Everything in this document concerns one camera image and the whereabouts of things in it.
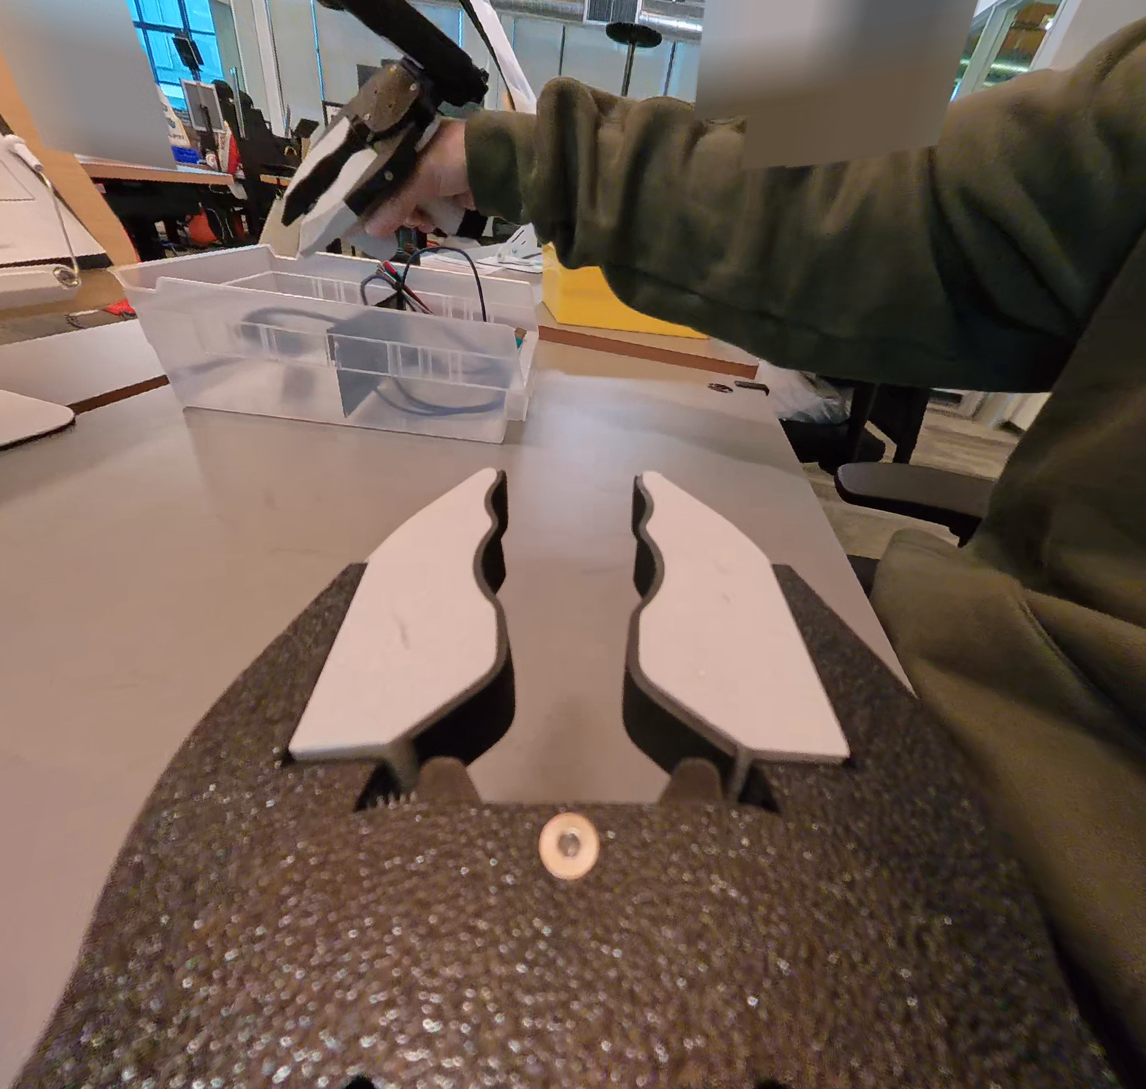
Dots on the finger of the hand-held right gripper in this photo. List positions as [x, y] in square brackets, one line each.
[328, 216]
[313, 171]

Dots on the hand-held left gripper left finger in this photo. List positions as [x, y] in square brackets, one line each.
[403, 650]

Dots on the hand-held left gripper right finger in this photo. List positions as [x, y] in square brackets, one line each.
[735, 650]

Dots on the clear plastic bin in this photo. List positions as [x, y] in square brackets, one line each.
[269, 391]

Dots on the person's right forearm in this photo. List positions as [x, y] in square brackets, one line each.
[806, 256]

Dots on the person's right hand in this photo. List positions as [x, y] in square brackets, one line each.
[444, 184]

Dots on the large yellow bin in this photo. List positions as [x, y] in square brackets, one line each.
[609, 301]

